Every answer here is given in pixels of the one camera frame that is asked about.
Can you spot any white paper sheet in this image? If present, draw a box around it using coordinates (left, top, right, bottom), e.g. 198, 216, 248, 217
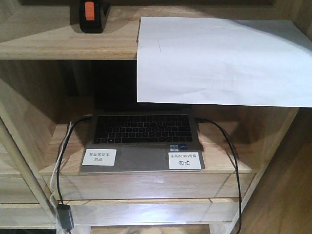
137, 17, 312, 107

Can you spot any black and orange stapler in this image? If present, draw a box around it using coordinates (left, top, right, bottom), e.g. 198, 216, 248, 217
79, 0, 111, 34

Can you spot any grey open laptop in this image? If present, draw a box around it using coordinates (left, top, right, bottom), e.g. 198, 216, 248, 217
80, 60, 205, 174

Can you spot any white label right palmrest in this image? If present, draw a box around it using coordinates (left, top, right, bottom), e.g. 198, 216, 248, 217
168, 152, 202, 170

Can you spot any white label palmrest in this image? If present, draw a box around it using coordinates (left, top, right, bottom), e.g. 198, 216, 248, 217
168, 152, 202, 170
82, 149, 117, 166

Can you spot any white label left palmrest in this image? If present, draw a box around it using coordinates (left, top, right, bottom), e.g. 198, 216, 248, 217
82, 149, 117, 166

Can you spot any wooden shelf unit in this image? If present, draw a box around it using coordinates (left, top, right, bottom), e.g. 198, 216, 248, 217
0, 0, 312, 234

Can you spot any grey adapter dongle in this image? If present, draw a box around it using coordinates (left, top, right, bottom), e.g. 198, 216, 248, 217
57, 204, 74, 230

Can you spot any black cable right of laptop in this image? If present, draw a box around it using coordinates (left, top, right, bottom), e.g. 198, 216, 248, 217
195, 117, 243, 234

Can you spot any black cable of laptop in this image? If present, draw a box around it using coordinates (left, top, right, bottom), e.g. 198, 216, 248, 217
195, 117, 243, 234
56, 116, 93, 205

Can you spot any black cable left of laptop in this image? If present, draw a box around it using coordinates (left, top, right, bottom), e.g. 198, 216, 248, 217
56, 116, 93, 205

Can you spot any white cable left of laptop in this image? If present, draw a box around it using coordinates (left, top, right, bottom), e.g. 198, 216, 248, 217
49, 113, 93, 234

